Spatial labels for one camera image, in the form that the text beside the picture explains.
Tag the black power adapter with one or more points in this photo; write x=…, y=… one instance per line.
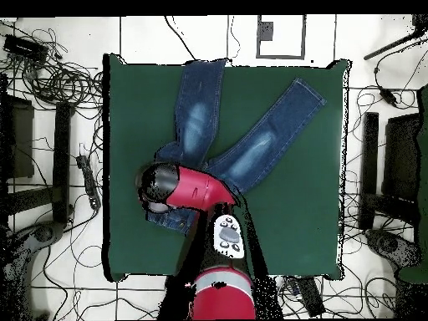
x=388, y=95

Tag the grey tripod base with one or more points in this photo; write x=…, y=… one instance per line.
x=43, y=233
x=389, y=244

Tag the black electronics box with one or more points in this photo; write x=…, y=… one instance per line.
x=25, y=47

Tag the small grey square plate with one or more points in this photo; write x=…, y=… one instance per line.
x=266, y=31

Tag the thin black rod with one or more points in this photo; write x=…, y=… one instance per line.
x=391, y=45

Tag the grey rectangular frame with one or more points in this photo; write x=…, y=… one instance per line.
x=281, y=57

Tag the black power strip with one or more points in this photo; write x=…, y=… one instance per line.
x=89, y=184
x=309, y=296

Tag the dark green table cloth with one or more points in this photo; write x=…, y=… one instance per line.
x=301, y=217

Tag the dark flat panel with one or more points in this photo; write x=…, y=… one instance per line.
x=401, y=157
x=21, y=140

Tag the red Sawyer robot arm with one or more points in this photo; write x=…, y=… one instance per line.
x=200, y=190

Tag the blue denim jeans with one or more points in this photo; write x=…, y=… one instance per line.
x=260, y=150

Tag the black stand bar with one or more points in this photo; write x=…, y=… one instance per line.
x=369, y=167
x=62, y=160

